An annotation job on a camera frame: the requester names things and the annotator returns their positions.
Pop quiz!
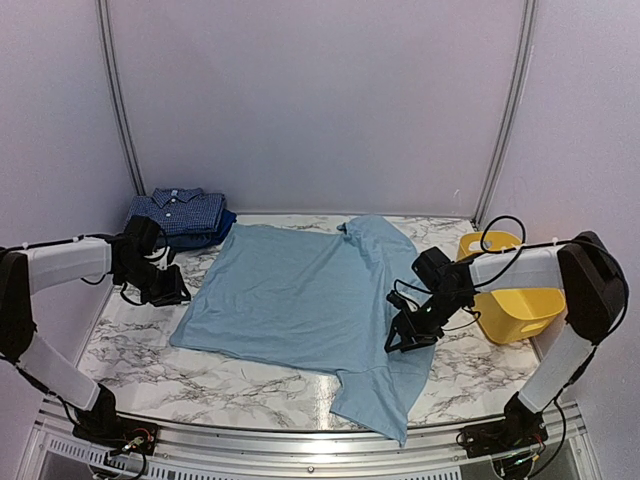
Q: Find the yellow plastic laundry basket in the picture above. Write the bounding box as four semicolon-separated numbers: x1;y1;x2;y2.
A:
456;231;566;344

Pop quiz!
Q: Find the blue plaid button shirt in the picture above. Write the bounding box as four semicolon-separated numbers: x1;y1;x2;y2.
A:
125;188;226;235

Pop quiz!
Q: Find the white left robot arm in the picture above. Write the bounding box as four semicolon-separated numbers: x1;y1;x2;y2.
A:
1;216;191;445

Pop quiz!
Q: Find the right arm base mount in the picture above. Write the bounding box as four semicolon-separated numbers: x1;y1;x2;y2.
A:
456;420;549;458

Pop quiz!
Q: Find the right aluminium wall post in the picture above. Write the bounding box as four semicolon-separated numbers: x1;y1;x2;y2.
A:
472;0;539;226

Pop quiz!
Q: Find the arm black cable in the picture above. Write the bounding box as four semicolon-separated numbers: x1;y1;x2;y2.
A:
79;224;176;307
392;214;629;334

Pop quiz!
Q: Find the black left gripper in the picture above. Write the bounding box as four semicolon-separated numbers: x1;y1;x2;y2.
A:
116;258;191;307

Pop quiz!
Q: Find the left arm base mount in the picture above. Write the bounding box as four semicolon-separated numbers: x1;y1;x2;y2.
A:
72;418;159;455

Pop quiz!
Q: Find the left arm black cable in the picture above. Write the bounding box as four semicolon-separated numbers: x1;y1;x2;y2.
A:
79;224;176;307

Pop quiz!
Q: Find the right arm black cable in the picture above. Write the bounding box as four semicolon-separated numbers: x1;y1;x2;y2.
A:
392;214;629;334

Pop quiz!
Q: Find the aluminium front rail frame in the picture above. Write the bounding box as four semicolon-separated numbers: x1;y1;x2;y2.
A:
17;400;602;479

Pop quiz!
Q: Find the aluminium wall post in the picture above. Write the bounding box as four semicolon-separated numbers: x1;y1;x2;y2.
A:
95;0;146;195
472;0;539;226

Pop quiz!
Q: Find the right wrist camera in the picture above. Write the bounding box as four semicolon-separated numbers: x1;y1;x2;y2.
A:
386;290;409;311

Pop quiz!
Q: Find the folded dark blue t-shirt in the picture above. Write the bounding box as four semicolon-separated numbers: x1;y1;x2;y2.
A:
155;233;221;252

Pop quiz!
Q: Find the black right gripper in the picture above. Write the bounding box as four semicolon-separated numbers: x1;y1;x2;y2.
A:
385;289;469;352

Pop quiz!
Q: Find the left aluminium wall post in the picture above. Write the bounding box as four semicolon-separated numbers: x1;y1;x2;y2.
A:
95;0;146;195

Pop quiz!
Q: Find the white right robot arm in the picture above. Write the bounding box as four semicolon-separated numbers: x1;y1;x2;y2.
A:
385;231;629;448

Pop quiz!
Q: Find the light blue garment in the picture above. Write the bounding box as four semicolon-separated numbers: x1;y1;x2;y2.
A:
170;215;434;443

